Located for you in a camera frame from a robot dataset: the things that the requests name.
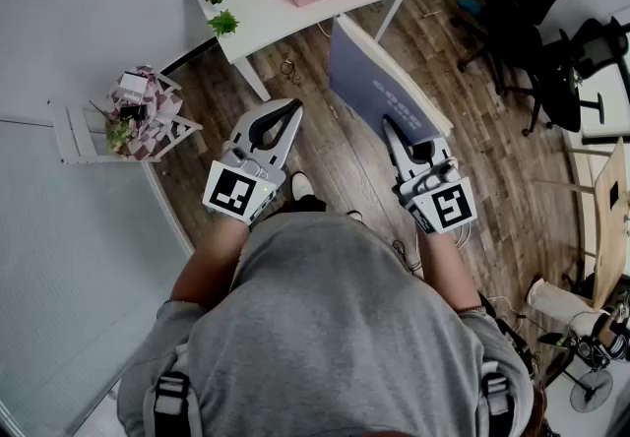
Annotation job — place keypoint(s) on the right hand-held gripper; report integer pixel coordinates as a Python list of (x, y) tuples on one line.
[(450, 206)]

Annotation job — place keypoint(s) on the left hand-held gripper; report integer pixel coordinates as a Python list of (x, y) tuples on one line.
[(231, 191)]

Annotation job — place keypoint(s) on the purple spiral notebook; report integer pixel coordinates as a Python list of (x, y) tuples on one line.
[(364, 81)]

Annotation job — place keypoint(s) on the person's left forearm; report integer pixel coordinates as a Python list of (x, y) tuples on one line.
[(211, 263)]

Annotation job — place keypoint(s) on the person's right forearm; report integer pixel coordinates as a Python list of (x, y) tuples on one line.
[(443, 272)]

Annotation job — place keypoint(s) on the person's white shoe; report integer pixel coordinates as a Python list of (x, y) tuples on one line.
[(301, 184), (355, 215)]

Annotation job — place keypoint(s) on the person's black trousers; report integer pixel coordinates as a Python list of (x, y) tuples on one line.
[(305, 205)]

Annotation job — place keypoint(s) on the green leafy potted plant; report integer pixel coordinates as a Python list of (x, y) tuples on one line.
[(224, 23)]

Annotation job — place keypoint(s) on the white table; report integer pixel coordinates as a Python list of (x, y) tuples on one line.
[(256, 7)]

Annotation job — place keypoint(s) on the teal object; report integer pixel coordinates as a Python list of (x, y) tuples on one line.
[(468, 6)]

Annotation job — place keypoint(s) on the black mesh office chair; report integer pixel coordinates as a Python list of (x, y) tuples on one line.
[(566, 81)]

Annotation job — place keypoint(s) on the white slatted stool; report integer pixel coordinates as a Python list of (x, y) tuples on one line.
[(74, 130)]

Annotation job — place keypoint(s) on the person's grey sweatshirt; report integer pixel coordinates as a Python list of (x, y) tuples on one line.
[(320, 327)]

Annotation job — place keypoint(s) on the white paper bag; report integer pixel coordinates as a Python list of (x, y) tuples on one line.
[(556, 301)]

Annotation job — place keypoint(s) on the wooden stand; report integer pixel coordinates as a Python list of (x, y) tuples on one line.
[(608, 238)]

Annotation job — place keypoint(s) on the black floor fan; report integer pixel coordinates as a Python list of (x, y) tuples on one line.
[(590, 388)]

